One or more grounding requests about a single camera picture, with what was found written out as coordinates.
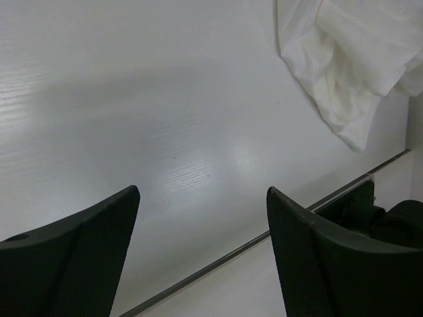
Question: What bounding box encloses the white pleated skirt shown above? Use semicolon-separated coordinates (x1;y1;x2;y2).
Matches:
276;1;422;151

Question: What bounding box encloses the aluminium table edge rail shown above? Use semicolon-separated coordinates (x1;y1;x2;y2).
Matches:
122;149;412;317

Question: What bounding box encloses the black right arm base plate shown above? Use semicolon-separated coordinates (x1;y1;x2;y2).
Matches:
315;180;386;236

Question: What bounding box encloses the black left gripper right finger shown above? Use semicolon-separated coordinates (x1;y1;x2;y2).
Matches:
266;187;422;316

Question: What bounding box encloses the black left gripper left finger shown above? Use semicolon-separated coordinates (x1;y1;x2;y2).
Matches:
1;186;140;316

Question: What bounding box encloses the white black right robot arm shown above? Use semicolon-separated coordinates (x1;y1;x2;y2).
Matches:
369;199;422;248

